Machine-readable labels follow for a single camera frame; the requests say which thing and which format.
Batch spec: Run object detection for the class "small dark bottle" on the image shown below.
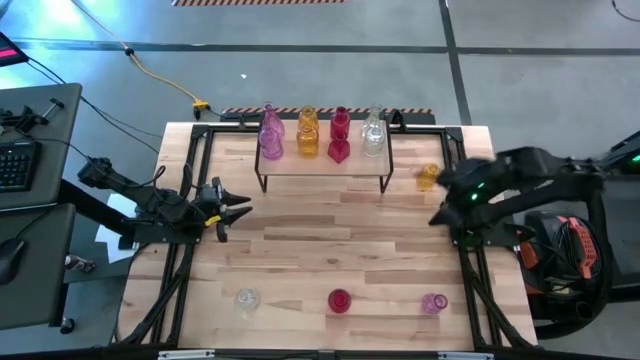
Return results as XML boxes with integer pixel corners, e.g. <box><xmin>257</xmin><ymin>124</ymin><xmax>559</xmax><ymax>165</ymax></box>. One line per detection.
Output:
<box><xmin>63</xmin><ymin>253</ymin><xmax>97</xmax><ymax>275</ymax></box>

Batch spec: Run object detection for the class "black clamp tool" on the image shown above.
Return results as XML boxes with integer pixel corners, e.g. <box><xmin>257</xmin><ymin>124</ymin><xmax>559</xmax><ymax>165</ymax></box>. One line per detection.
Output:
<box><xmin>0</xmin><ymin>97</ymin><xmax>66</xmax><ymax>135</ymax></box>

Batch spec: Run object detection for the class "pale purple ribbed vase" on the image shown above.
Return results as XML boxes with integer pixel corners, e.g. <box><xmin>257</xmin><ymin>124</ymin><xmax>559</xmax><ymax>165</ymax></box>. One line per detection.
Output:
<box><xmin>420</xmin><ymin>292</ymin><xmax>450</xmax><ymax>316</ymax></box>

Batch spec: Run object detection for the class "wooden shelf with black frame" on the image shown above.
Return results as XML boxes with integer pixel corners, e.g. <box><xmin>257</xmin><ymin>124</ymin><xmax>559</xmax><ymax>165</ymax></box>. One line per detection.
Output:
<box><xmin>253</xmin><ymin>110</ymin><xmax>396</xmax><ymax>196</ymax></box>

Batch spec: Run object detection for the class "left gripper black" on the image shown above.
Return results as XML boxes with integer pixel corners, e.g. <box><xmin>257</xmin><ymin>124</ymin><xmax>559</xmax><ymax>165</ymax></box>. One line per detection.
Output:
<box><xmin>192</xmin><ymin>176</ymin><xmax>254</xmax><ymax>245</ymax></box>

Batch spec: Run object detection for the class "yellow embossed glass vase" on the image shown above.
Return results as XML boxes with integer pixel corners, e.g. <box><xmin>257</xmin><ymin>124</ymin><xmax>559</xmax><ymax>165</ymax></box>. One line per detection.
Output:
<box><xmin>295</xmin><ymin>124</ymin><xmax>320</xmax><ymax>160</ymax></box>

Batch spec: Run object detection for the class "short clear ribbed vase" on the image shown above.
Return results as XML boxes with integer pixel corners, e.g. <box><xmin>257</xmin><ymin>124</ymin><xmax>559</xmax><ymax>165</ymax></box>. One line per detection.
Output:
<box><xmin>362</xmin><ymin>125</ymin><xmax>387</xmax><ymax>159</ymax></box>

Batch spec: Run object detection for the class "silver metal bracket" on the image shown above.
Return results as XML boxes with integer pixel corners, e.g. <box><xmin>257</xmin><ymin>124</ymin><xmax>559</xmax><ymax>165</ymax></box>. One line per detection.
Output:
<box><xmin>437</xmin><ymin>351</ymin><xmax>495</xmax><ymax>360</ymax></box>
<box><xmin>157</xmin><ymin>349</ymin><xmax>216</xmax><ymax>360</ymax></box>

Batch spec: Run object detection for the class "white paper sheet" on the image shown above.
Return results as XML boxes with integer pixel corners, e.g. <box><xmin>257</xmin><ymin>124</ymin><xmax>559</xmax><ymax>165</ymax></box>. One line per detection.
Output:
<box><xmin>94</xmin><ymin>192</ymin><xmax>147</xmax><ymax>265</ymax></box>

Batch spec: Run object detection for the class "black backlit keyboard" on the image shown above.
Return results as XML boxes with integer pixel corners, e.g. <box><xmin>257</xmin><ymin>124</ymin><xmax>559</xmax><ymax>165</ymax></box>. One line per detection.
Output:
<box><xmin>0</xmin><ymin>140</ymin><xmax>44</xmax><ymax>194</ymax></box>

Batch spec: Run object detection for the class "tall clear glass vase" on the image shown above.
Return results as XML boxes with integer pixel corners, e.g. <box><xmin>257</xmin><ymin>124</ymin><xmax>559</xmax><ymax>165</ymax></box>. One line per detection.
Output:
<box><xmin>361</xmin><ymin>103</ymin><xmax>385</xmax><ymax>132</ymax></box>

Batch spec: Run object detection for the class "black computer mouse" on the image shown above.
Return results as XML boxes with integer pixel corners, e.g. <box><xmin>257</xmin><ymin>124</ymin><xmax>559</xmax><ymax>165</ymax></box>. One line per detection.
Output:
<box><xmin>0</xmin><ymin>237</ymin><xmax>27</xmax><ymax>287</ymax></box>

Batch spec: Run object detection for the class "grey side desk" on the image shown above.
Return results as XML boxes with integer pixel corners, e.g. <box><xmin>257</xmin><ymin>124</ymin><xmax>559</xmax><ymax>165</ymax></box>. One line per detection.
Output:
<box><xmin>0</xmin><ymin>202</ymin><xmax>77</xmax><ymax>331</ymax></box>
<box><xmin>0</xmin><ymin>82</ymin><xmax>84</xmax><ymax>212</ymax></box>

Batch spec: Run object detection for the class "black aluminium table frame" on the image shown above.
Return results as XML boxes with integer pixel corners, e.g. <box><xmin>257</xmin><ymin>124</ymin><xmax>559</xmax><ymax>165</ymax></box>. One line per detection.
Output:
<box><xmin>114</xmin><ymin>122</ymin><xmax>539</xmax><ymax>351</ymax></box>

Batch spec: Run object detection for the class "pear-shaped red glass vase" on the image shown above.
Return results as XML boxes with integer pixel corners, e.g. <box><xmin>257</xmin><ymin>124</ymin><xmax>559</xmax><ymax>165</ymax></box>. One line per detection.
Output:
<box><xmin>327</xmin><ymin>288</ymin><xmax>353</xmax><ymax>315</ymax></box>

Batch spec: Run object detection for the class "black diagonal support beam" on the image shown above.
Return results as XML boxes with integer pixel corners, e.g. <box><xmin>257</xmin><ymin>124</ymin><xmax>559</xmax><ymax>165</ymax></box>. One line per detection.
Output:
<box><xmin>58</xmin><ymin>178</ymin><xmax>139</xmax><ymax>241</ymax></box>

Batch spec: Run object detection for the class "computer monitor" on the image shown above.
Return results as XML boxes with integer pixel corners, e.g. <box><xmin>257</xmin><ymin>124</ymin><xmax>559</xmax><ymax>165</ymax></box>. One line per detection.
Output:
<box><xmin>0</xmin><ymin>30</ymin><xmax>30</xmax><ymax>69</ymax></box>

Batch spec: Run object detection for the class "purple bulbous glass vase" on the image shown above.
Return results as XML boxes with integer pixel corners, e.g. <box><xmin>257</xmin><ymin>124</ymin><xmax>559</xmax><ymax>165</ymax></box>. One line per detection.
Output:
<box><xmin>257</xmin><ymin>127</ymin><xmax>285</xmax><ymax>162</ymax></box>

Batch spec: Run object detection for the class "red ribbed bottle vase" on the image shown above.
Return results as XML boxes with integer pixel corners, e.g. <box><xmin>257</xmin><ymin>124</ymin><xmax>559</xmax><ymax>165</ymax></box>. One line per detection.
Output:
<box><xmin>329</xmin><ymin>106</ymin><xmax>351</xmax><ymax>140</ymax></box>

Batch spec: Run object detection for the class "black corrugated hose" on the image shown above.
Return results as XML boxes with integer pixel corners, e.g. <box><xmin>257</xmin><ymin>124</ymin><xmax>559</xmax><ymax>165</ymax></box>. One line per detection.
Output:
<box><xmin>527</xmin><ymin>189</ymin><xmax>615</xmax><ymax>342</ymax></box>

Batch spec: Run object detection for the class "small amber bottle vase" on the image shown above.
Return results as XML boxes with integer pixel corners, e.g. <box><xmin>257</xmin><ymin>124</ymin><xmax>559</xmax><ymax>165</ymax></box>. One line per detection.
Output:
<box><xmin>416</xmin><ymin>162</ymin><xmax>442</xmax><ymax>193</ymax></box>

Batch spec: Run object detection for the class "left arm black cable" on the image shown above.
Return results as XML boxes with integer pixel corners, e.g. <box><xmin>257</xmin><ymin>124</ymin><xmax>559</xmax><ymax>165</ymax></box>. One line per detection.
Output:
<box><xmin>82</xmin><ymin>157</ymin><xmax>196</xmax><ymax>211</ymax></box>

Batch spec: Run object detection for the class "black equipment with green light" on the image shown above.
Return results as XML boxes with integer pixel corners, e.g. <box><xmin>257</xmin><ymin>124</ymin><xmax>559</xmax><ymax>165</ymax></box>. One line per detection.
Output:
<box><xmin>597</xmin><ymin>128</ymin><xmax>640</xmax><ymax>176</ymax></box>

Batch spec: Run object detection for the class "red and black tool bag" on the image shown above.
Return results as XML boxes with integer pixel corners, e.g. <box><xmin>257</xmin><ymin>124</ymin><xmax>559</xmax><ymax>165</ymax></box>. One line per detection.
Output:
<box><xmin>517</xmin><ymin>209</ymin><xmax>601</xmax><ymax>314</ymax></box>

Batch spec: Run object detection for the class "yellow extension cord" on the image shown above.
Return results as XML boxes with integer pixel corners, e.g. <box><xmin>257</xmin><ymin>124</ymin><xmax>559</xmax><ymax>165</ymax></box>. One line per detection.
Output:
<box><xmin>69</xmin><ymin>0</ymin><xmax>212</xmax><ymax>114</ymax></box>

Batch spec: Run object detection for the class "hazard striped black mat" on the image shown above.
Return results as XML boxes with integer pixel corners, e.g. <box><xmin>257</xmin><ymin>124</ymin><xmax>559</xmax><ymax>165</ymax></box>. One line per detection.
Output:
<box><xmin>219</xmin><ymin>105</ymin><xmax>437</xmax><ymax>126</ymax></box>

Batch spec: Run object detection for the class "clear bulbous glass vase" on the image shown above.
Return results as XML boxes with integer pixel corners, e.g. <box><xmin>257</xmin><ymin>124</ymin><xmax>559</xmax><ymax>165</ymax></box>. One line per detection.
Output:
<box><xmin>234</xmin><ymin>287</ymin><xmax>262</xmax><ymax>314</ymax></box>

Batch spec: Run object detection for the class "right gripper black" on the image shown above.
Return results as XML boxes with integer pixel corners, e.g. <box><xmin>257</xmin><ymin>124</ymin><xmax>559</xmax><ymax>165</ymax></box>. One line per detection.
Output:
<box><xmin>428</xmin><ymin>158</ymin><xmax>502</xmax><ymax>229</ymax></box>

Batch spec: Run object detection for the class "black floor cable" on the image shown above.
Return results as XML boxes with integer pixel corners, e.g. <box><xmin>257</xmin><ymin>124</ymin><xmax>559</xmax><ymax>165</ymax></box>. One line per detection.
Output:
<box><xmin>27</xmin><ymin>54</ymin><xmax>164</xmax><ymax>152</ymax></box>

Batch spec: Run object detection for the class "red ribbed bell-shaped vase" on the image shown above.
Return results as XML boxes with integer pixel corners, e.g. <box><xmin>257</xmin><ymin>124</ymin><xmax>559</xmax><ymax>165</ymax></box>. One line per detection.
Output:
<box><xmin>327</xmin><ymin>132</ymin><xmax>352</xmax><ymax>165</ymax></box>

